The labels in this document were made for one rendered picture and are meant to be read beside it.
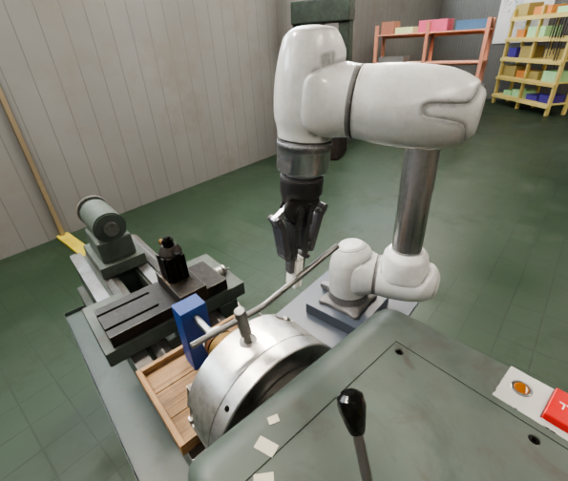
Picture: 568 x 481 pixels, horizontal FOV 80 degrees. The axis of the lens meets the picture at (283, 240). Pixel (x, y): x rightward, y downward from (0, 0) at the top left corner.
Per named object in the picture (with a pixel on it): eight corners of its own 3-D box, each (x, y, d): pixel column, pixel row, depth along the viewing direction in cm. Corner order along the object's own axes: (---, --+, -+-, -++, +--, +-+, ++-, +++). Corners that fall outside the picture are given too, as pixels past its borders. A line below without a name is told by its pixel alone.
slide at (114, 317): (227, 288, 131) (226, 279, 128) (114, 348, 107) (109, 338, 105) (204, 269, 143) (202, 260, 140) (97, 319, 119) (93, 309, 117)
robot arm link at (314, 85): (261, 139, 52) (344, 152, 48) (262, 20, 45) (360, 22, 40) (287, 128, 61) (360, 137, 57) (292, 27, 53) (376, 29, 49)
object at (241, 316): (248, 357, 66) (236, 316, 60) (243, 349, 68) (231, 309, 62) (258, 350, 67) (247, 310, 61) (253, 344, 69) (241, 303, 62)
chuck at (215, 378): (328, 391, 88) (320, 307, 71) (229, 490, 73) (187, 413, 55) (305, 370, 94) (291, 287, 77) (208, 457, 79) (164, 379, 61)
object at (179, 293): (208, 296, 120) (206, 284, 118) (182, 309, 115) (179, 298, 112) (182, 272, 134) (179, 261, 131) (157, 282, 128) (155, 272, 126)
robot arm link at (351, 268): (334, 273, 147) (335, 229, 135) (377, 282, 140) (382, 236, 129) (323, 296, 134) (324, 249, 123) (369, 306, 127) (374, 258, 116)
